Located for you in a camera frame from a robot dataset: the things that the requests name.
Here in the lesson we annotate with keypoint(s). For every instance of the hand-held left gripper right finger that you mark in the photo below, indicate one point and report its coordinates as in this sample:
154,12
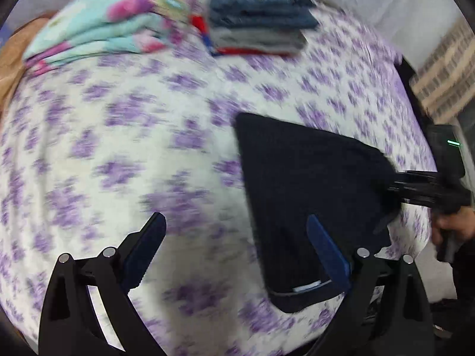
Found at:
328,252

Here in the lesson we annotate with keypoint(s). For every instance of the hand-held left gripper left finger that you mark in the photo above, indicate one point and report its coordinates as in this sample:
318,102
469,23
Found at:
143,256

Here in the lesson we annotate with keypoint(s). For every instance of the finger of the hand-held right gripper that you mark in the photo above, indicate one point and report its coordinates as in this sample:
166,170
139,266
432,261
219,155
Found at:
415,196
415,177

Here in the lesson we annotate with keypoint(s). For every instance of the black pants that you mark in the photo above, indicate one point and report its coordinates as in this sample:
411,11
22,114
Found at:
297,174

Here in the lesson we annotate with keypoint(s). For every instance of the folded grey pants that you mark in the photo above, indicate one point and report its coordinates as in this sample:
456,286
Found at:
259,40

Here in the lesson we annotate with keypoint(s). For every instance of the person's right hand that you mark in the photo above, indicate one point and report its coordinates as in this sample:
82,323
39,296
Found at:
460,222

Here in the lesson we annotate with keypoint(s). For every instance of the beige patterned curtain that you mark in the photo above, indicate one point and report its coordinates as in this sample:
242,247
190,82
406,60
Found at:
445,74

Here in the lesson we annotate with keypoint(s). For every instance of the purple floral bedsheet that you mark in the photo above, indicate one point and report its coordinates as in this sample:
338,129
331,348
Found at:
111,155

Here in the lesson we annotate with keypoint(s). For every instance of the folded blue jeans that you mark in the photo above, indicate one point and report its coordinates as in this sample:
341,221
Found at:
259,7

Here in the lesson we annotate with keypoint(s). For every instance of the brown satin pillow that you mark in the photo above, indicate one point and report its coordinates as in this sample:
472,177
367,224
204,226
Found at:
11,63

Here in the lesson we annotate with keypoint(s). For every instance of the turquoise pink floral folded quilt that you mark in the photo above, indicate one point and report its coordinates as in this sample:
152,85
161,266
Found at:
111,18

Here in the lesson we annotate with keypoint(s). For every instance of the dark bed frame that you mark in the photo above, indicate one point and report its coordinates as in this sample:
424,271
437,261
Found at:
410,78

